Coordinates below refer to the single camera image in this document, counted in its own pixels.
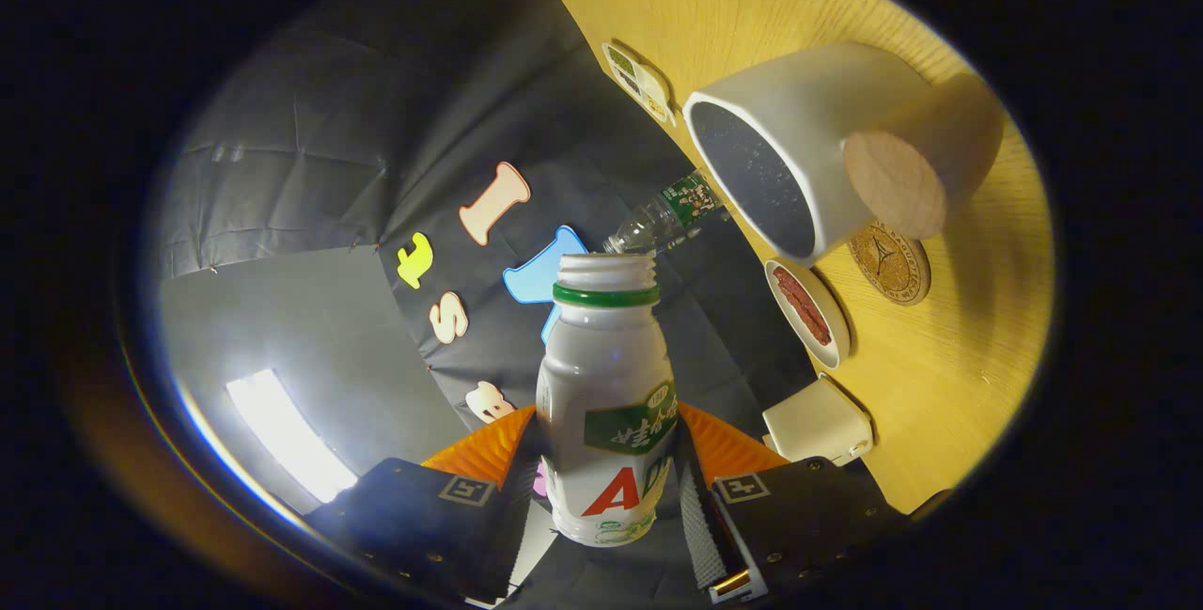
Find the black backdrop cloth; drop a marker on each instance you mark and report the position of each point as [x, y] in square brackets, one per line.
[329, 121]

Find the pile of green beans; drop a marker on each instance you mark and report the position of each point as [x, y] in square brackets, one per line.
[621, 60]

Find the clear plastic water bottle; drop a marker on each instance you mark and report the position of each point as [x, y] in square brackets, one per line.
[658, 220]

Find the red meat slices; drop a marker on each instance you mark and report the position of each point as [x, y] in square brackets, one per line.
[804, 306]

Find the white juice bottle green label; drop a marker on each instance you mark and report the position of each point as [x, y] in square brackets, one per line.
[601, 375]

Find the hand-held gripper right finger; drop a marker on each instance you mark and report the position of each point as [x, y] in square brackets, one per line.
[700, 535]

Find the round cork coaster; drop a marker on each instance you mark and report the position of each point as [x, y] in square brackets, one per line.
[893, 272]

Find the round white plate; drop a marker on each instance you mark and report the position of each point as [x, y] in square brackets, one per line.
[835, 347]

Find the white divided dish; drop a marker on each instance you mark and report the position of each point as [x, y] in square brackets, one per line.
[644, 82]

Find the pile of tan beans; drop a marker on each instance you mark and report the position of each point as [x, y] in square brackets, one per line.
[657, 106]

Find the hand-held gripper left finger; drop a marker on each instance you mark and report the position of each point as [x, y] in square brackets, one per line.
[414, 525]

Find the wooden table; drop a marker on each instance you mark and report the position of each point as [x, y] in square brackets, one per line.
[940, 384]

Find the cream toaster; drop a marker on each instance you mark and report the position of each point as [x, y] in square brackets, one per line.
[813, 422]

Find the ceiling light panel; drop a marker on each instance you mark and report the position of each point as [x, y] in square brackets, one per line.
[291, 436]

